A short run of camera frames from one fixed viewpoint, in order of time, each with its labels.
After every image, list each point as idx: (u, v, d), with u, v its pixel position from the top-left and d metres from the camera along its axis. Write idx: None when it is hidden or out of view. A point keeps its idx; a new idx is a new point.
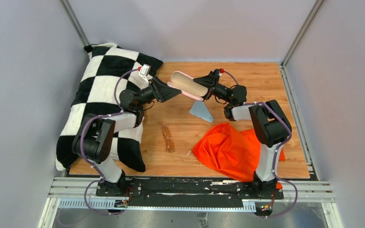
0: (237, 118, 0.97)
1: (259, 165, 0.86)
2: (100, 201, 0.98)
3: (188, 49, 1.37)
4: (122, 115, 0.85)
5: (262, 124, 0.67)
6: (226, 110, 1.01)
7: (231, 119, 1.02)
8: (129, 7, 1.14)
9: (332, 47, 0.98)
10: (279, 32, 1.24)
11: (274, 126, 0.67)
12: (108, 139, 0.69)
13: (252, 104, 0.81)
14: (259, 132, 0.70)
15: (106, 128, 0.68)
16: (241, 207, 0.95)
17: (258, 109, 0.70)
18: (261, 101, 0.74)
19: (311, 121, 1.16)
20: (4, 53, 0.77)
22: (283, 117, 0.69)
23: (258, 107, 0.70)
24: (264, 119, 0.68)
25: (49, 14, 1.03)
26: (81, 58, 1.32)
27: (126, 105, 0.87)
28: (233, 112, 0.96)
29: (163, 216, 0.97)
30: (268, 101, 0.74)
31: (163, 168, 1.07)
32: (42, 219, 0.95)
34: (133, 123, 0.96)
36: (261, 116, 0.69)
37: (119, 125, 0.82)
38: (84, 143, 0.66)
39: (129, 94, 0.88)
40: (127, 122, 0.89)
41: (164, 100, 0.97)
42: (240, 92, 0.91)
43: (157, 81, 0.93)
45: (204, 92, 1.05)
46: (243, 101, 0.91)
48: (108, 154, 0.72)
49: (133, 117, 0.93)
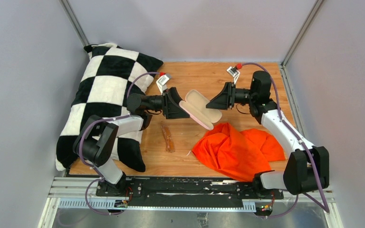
0: (264, 123, 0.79)
1: (268, 174, 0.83)
2: (100, 201, 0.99)
3: (188, 49, 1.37)
4: (128, 118, 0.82)
5: (298, 181, 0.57)
6: (254, 108, 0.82)
7: (259, 123, 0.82)
8: (129, 8, 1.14)
9: (333, 47, 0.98)
10: (279, 32, 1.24)
11: (310, 186, 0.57)
12: (110, 144, 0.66)
13: (297, 142, 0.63)
14: (290, 178, 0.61)
15: (107, 134, 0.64)
16: (241, 207, 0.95)
17: (302, 164, 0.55)
18: (306, 146, 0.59)
19: (311, 121, 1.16)
20: (4, 52, 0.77)
22: (325, 175, 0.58)
23: (304, 160, 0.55)
24: (303, 176, 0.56)
25: (49, 14, 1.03)
26: (80, 58, 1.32)
27: (133, 110, 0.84)
28: (264, 118, 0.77)
29: (163, 217, 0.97)
30: (318, 153, 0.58)
31: (164, 168, 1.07)
32: (42, 220, 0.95)
34: (139, 127, 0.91)
36: (301, 173, 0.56)
37: (122, 128, 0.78)
38: (85, 145, 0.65)
39: (137, 98, 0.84)
40: (133, 125, 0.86)
41: (169, 117, 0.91)
42: (262, 74, 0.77)
43: (168, 97, 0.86)
45: (217, 117, 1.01)
46: (269, 83, 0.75)
48: (109, 157, 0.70)
49: (140, 120, 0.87)
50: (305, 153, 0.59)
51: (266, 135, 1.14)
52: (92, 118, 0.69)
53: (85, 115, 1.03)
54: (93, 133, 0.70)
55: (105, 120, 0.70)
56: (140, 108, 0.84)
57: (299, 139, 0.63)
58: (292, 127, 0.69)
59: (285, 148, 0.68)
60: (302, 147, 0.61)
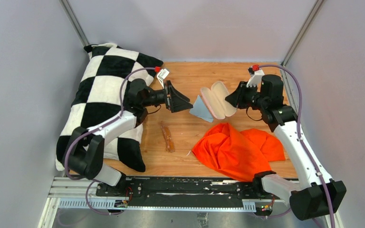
0: (278, 133, 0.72)
1: (269, 180, 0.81)
2: (100, 201, 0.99)
3: (189, 49, 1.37)
4: (117, 121, 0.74)
5: (307, 212, 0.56)
6: (268, 113, 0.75)
7: (273, 131, 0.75)
8: (129, 8, 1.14)
9: (333, 46, 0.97)
10: (279, 32, 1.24)
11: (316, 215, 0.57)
12: (98, 156, 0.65)
13: (314, 174, 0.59)
14: (296, 204, 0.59)
15: (93, 148, 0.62)
16: (241, 207, 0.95)
17: (316, 200, 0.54)
18: (323, 181, 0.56)
19: (311, 122, 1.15)
20: (4, 52, 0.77)
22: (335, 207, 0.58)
23: (319, 197, 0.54)
24: (315, 208, 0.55)
25: (49, 14, 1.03)
26: (80, 58, 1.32)
27: (134, 93, 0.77)
28: (278, 128, 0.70)
29: (163, 217, 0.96)
30: (336, 190, 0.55)
31: (163, 168, 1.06)
32: (42, 219, 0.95)
34: (133, 125, 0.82)
36: (312, 207, 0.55)
37: (112, 134, 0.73)
38: (72, 160, 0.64)
39: (140, 83, 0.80)
40: (125, 127, 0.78)
41: (174, 110, 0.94)
42: (273, 77, 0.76)
43: (173, 90, 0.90)
45: (232, 109, 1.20)
46: (280, 84, 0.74)
48: (100, 166, 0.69)
49: (133, 118, 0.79)
50: (322, 187, 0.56)
51: (266, 135, 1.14)
52: (77, 130, 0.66)
53: (85, 115, 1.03)
54: (81, 145, 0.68)
55: (91, 132, 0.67)
56: (141, 93, 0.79)
57: (317, 172, 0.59)
58: (311, 151, 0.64)
59: (296, 169, 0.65)
60: (320, 181, 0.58)
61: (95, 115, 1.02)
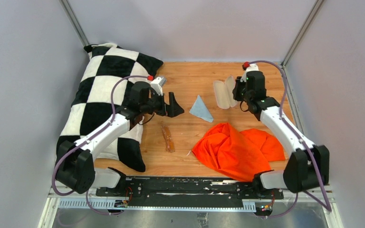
0: (264, 120, 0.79)
1: (267, 175, 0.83)
2: (100, 201, 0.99)
3: (189, 49, 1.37)
4: (105, 131, 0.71)
5: (299, 179, 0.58)
6: (253, 104, 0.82)
7: (259, 120, 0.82)
8: (129, 7, 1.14)
9: (333, 46, 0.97)
10: (279, 32, 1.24)
11: (309, 183, 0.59)
12: (87, 172, 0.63)
13: (298, 141, 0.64)
14: (289, 177, 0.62)
15: (80, 165, 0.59)
16: (241, 207, 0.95)
17: (302, 164, 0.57)
18: (307, 146, 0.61)
19: (311, 122, 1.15)
20: (4, 52, 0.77)
22: (325, 174, 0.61)
23: (304, 160, 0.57)
24: (305, 176, 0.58)
25: (49, 14, 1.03)
26: (80, 58, 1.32)
27: (137, 90, 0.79)
28: (262, 115, 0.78)
29: (163, 217, 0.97)
30: (318, 151, 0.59)
31: (163, 168, 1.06)
32: (42, 219, 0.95)
34: (127, 128, 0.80)
36: (302, 175, 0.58)
37: (102, 144, 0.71)
38: (63, 176, 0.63)
39: (144, 84, 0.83)
40: (116, 133, 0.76)
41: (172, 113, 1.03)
42: (255, 71, 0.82)
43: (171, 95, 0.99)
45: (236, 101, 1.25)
46: (262, 78, 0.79)
48: (92, 179, 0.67)
49: (126, 122, 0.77)
50: (307, 152, 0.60)
51: (265, 135, 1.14)
52: (64, 145, 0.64)
53: (85, 115, 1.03)
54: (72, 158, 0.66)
55: (78, 146, 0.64)
56: (144, 92, 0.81)
57: (299, 138, 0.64)
58: (292, 125, 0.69)
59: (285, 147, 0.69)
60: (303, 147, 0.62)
61: (95, 115, 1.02)
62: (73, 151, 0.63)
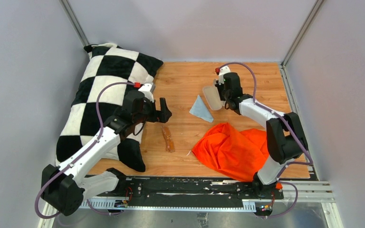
0: (244, 112, 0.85)
1: (263, 170, 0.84)
2: (100, 201, 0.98)
3: (188, 49, 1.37)
4: (92, 150, 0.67)
5: (279, 144, 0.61)
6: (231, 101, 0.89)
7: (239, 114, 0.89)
8: (129, 7, 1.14)
9: (332, 47, 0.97)
10: (279, 32, 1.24)
11: (290, 146, 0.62)
12: (72, 196, 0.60)
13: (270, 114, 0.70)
14: (272, 147, 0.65)
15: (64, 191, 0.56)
16: (241, 207, 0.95)
17: (277, 128, 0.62)
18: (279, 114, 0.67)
19: (311, 122, 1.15)
20: (4, 52, 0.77)
22: (302, 137, 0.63)
23: (277, 126, 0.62)
24: (283, 141, 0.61)
25: (49, 14, 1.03)
26: (80, 58, 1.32)
27: (130, 99, 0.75)
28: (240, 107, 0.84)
29: (163, 217, 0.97)
30: (287, 114, 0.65)
31: (164, 168, 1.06)
32: (42, 220, 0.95)
34: (118, 141, 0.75)
36: (281, 138, 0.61)
37: (90, 164, 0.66)
38: (48, 199, 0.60)
39: (138, 93, 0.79)
40: (105, 150, 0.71)
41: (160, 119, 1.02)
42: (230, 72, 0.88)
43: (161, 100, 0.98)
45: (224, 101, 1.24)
46: (237, 78, 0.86)
48: (81, 199, 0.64)
49: (115, 137, 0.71)
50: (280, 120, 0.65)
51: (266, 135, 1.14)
52: (47, 169, 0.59)
53: (85, 115, 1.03)
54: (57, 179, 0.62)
55: (62, 171, 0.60)
56: (137, 102, 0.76)
57: (271, 111, 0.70)
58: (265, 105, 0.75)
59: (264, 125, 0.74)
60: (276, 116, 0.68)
61: (95, 115, 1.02)
62: (57, 176, 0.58)
